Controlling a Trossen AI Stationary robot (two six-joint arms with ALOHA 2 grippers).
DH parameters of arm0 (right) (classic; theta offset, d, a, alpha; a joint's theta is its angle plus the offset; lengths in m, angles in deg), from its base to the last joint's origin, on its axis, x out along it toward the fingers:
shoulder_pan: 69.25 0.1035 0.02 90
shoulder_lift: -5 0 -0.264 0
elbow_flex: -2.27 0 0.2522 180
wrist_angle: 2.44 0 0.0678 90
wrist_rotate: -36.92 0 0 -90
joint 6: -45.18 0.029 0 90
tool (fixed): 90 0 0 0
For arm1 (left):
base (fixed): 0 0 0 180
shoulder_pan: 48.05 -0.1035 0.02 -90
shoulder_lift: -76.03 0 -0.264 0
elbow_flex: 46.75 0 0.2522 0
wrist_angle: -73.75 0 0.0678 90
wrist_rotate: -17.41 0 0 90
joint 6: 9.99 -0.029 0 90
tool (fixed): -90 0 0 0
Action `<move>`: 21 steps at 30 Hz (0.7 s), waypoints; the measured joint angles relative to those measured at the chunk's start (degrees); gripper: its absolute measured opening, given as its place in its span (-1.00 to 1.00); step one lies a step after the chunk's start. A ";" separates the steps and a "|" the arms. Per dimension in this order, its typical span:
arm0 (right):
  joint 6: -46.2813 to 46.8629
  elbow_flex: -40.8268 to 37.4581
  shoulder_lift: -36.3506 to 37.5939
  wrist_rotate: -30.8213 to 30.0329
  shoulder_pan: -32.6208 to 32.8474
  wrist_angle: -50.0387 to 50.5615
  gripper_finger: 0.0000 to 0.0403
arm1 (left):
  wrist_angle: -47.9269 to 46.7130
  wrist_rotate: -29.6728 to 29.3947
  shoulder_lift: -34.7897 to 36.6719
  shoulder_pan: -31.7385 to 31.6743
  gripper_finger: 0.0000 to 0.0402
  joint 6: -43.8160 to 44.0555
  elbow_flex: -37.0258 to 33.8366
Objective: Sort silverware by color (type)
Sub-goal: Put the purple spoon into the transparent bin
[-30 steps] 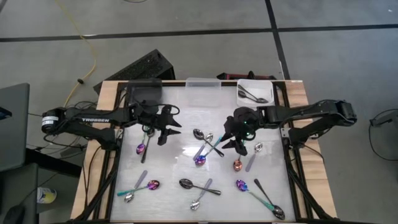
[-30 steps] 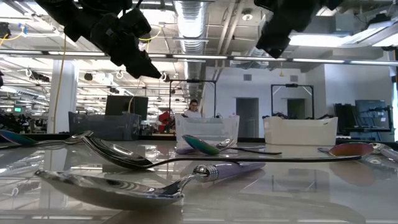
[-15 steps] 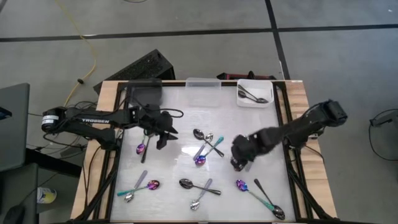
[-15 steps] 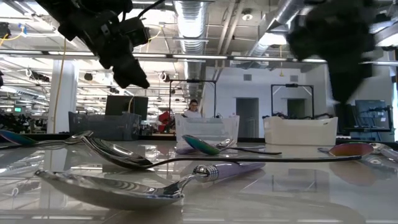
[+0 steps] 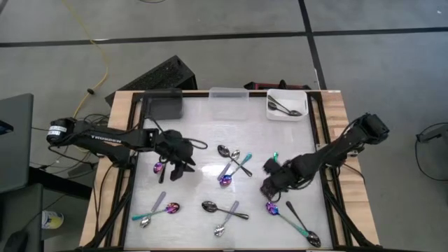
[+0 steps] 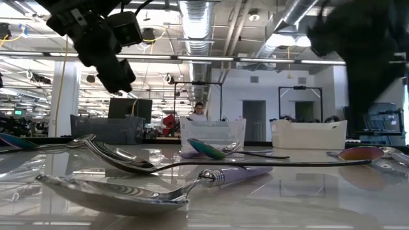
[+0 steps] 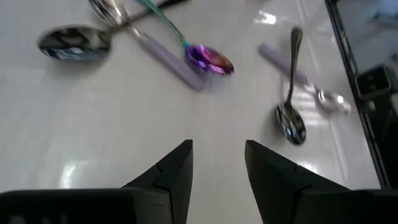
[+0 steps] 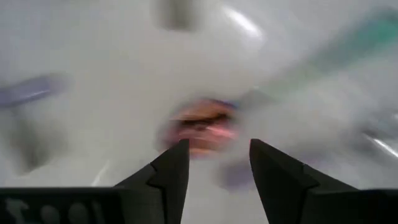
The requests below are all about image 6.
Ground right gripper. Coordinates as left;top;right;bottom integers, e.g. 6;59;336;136
308;3;403;113

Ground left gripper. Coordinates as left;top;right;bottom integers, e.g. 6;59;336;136
47;9;137;94

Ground iridescent rainbow spoon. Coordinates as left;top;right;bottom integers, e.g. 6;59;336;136
187;138;228;160
326;146;385;162
0;132;40;151

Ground dark monitor on stand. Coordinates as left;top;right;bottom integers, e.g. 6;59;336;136
364;102;404;132

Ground black computer monitor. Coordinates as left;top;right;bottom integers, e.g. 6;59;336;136
107;98;153;125

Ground white pillar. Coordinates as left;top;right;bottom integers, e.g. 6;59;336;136
47;61;81;138

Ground grey plastic bin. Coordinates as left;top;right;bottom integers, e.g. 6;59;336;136
70;114;146;146

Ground grey door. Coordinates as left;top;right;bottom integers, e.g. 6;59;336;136
242;100;267;142
295;101;315;123

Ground red chair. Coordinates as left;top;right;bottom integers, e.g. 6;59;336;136
162;114;176;137

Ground white plastic bin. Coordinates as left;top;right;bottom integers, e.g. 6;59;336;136
270;119;348;150

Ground black spoon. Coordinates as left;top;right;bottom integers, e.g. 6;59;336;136
83;139;373;176

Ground long ceiling light bar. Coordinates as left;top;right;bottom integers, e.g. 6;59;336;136
0;50;348;66

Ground person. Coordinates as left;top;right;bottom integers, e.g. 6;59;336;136
187;102;208;122

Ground clear plastic bin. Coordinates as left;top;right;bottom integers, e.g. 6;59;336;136
179;117;247;148

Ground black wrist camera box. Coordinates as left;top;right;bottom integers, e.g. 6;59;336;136
107;11;144;48

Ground black gantry frame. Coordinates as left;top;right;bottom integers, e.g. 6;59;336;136
173;81;224;121
278;85;324;123

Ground yellow hanging cable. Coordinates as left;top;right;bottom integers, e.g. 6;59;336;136
53;34;70;138

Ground black table frame rail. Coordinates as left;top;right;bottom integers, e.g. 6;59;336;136
0;136;409;151

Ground round silver ventilation duct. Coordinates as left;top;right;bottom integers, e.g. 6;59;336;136
178;0;214;100

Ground slanted silver ventilation duct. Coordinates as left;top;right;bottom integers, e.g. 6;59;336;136
254;0;320;68

